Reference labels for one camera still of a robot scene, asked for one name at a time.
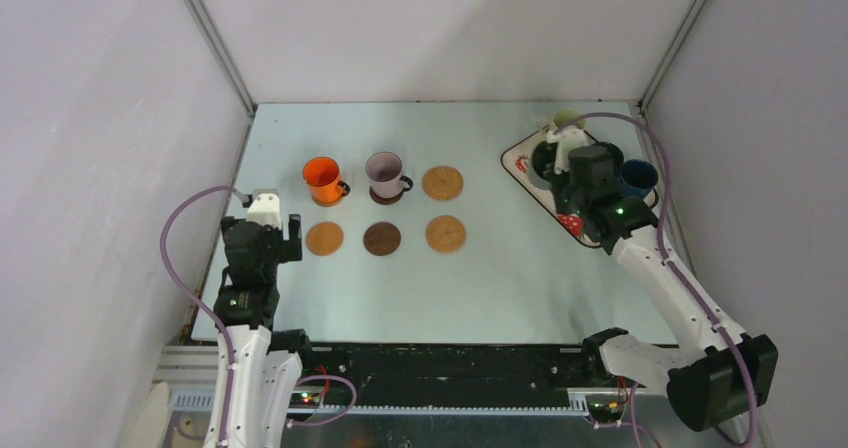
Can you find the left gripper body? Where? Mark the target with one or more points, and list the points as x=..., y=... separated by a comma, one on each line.
x=274, y=239

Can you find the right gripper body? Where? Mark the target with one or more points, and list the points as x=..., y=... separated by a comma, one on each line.
x=553, y=163

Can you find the orange mug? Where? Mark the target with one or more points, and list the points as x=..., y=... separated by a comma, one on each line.
x=323, y=176

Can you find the dark wood coaster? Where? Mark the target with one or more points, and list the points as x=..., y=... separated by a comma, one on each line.
x=382, y=239
x=385, y=201

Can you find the mauve mug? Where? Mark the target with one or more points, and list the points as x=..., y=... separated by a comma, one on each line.
x=385, y=172

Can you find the scalloped light wood coaster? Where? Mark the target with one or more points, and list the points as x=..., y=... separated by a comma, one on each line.
x=442, y=183

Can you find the patterned light wood coaster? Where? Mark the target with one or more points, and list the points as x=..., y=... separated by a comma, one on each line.
x=445, y=234

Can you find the dark green mug front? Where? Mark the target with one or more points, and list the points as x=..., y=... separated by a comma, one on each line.
x=541, y=165

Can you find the dark green mug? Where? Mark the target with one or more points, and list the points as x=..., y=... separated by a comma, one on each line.
x=541, y=165
x=615, y=152

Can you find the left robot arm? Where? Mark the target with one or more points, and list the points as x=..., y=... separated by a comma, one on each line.
x=257, y=368

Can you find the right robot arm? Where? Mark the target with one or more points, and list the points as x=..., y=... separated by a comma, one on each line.
x=682, y=312

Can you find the dark green mug back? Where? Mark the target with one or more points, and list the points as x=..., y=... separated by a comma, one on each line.
x=615, y=152

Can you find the blue mug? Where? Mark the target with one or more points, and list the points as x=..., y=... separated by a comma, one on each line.
x=638, y=178

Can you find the light green mug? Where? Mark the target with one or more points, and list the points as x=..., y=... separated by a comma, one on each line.
x=561, y=119

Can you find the wooden serving tray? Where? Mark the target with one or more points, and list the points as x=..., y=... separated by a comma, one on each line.
x=516, y=161

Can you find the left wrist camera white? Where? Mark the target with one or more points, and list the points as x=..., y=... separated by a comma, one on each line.
x=265, y=208

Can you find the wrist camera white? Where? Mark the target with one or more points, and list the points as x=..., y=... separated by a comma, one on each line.
x=265, y=208
x=566, y=139

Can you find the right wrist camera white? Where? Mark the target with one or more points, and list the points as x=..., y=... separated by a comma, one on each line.
x=566, y=139

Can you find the aluminium frame rail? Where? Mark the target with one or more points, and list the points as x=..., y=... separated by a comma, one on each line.
x=196, y=365

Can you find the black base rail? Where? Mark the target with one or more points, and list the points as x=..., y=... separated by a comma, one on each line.
x=459, y=376

